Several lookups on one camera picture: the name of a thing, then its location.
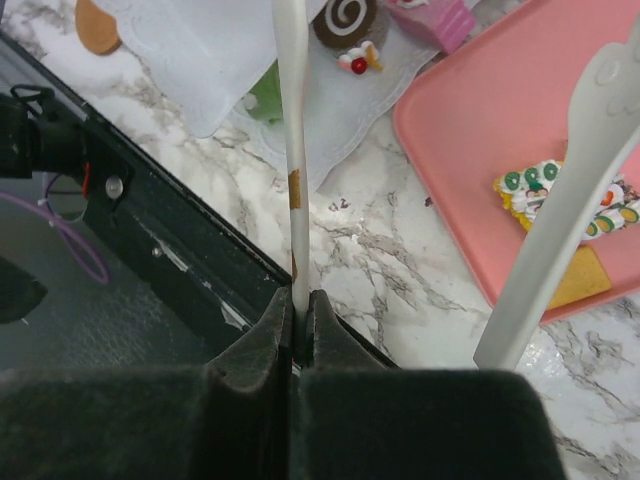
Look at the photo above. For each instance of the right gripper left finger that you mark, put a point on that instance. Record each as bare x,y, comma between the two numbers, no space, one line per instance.
225,419

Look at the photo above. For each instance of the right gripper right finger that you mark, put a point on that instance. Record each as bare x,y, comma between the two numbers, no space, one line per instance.
361,419

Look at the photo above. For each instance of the pink serving tray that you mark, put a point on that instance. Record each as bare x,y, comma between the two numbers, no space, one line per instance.
497,104

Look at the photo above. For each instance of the white tiered serving stand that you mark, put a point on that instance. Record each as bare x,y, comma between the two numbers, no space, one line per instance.
207,55

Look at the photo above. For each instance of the chocolate swiss roll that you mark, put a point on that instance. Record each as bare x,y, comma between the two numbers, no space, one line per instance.
343,24

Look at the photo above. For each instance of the pink cake slice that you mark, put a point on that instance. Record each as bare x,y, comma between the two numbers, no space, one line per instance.
442,24

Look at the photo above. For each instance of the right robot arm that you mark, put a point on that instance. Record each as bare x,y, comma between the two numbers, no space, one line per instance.
276,401

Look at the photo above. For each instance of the yellow cheese wedge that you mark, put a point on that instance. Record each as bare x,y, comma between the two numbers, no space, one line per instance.
585,277

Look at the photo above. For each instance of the sprinkled cake slice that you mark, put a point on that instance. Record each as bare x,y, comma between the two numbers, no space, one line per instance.
525,192

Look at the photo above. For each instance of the wooden coaster near stand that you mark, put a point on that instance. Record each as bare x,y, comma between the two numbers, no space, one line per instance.
97,31

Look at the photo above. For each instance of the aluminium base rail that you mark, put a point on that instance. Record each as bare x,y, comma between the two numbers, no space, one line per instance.
114,263

